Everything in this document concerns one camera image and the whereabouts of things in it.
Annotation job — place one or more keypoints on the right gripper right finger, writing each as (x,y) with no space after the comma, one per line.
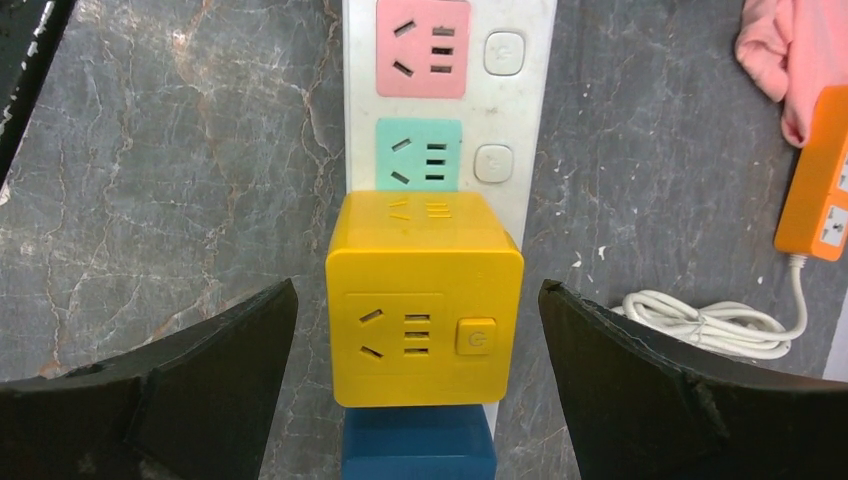
(639,404)

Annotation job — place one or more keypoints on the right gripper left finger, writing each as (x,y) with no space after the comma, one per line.
(197,404)

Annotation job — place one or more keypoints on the blue cube plug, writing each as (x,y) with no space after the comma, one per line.
(435,442)

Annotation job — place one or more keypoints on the yellow cube plug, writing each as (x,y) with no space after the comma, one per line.
(423,292)

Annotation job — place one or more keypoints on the white multicolour power strip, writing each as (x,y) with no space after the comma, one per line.
(446,96)

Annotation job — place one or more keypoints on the orange power strip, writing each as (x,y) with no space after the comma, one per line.
(813,221)

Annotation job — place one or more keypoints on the pink cloth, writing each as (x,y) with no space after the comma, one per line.
(792,50)

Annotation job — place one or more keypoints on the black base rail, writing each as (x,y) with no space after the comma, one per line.
(31,31)

